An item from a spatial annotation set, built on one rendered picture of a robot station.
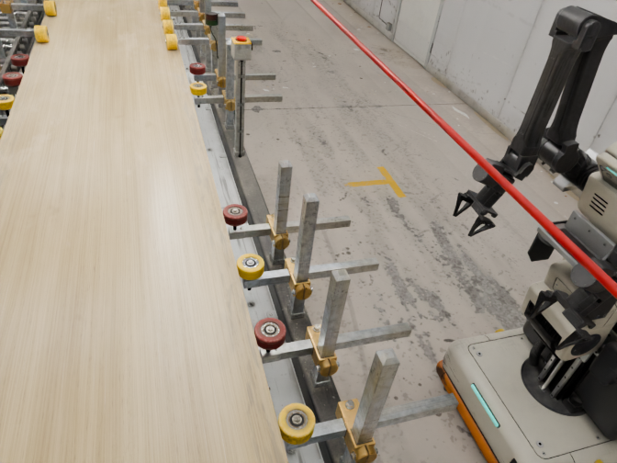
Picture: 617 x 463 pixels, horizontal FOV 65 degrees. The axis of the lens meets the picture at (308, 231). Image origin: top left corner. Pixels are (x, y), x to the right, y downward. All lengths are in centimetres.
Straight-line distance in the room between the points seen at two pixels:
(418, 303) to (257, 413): 172
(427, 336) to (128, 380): 170
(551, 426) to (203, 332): 139
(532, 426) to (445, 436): 37
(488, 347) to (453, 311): 53
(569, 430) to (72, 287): 177
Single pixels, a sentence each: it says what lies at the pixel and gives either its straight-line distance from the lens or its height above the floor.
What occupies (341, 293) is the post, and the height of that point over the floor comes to 107.
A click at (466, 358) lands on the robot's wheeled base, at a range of 218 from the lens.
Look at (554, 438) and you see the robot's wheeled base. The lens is 212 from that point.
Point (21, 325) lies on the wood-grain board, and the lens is 137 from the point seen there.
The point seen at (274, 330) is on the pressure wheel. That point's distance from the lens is 125.
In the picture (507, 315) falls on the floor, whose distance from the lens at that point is 287.
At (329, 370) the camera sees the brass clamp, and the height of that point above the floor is 81.
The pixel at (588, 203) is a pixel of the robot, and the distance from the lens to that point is 164.
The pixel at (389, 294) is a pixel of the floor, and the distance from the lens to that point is 271.
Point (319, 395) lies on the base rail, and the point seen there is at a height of 70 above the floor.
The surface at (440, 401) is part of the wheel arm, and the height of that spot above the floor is 84.
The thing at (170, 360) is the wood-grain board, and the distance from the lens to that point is 121.
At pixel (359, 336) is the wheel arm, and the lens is 139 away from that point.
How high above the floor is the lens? 187
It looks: 39 degrees down
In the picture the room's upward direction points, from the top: 8 degrees clockwise
